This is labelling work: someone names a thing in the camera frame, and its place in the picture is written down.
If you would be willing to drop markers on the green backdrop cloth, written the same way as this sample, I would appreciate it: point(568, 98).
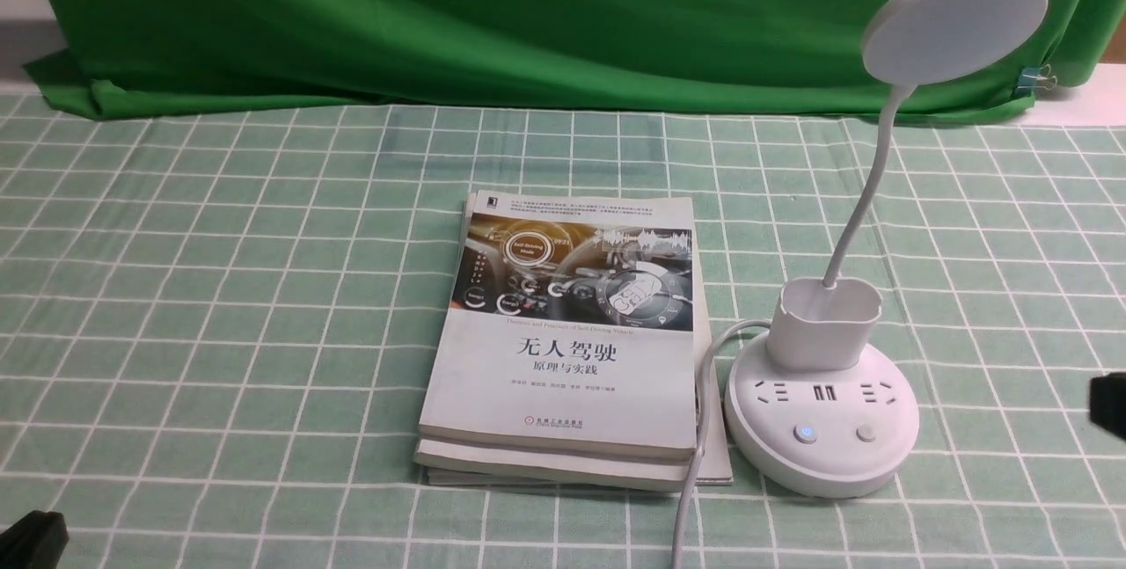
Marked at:
point(134, 59)

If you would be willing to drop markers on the green white checkered tablecloth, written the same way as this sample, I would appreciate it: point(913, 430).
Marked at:
point(216, 334)

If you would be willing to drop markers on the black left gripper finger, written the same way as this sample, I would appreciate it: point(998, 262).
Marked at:
point(37, 540)

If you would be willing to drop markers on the top white self-driving book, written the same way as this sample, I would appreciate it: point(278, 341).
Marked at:
point(570, 327)

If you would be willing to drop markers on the blue binder clip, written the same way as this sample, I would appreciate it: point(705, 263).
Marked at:
point(1032, 80)

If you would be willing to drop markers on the white desk lamp with socket base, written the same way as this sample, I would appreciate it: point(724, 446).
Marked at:
point(810, 402)

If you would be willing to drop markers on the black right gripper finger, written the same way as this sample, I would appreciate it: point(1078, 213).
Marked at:
point(1107, 403)

